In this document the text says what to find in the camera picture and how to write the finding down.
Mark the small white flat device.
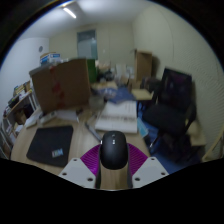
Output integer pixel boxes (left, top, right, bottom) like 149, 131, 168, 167
24, 114, 43, 129

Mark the cluttered shelf unit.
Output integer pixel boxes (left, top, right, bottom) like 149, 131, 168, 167
0, 79, 38, 160

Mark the grey door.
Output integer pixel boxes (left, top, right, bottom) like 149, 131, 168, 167
77, 29, 99, 61

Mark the ceiling tube light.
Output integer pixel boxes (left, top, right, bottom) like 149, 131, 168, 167
62, 7, 78, 20

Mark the thick white book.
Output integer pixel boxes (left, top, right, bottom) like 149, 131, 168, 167
94, 100, 139, 134

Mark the small wooden side table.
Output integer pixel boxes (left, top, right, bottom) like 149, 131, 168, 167
130, 88, 154, 101

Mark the black office chair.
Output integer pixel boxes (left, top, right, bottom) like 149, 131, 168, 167
142, 67, 198, 158

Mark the large cardboard box red tape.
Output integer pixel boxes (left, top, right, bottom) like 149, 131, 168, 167
29, 58, 93, 114

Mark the blue and white box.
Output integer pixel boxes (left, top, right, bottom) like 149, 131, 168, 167
39, 52, 62, 66

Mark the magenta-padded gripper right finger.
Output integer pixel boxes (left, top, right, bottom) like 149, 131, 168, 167
126, 143, 170, 189

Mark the clear plastic container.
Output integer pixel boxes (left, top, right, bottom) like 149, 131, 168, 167
89, 94, 106, 109

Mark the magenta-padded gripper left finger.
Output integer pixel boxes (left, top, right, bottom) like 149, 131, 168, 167
57, 143, 103, 190

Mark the white paper sheet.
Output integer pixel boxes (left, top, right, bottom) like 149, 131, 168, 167
54, 109, 81, 123

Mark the black mouse pad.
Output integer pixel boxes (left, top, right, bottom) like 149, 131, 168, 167
26, 125, 75, 168

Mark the blue book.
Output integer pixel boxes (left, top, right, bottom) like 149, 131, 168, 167
108, 88, 137, 104

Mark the green cabinet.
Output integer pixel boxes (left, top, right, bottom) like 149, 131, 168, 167
87, 58, 98, 83

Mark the open cardboard box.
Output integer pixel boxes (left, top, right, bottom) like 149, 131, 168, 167
134, 49, 154, 82

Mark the black computer mouse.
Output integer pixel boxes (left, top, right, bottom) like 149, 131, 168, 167
99, 130, 130, 171

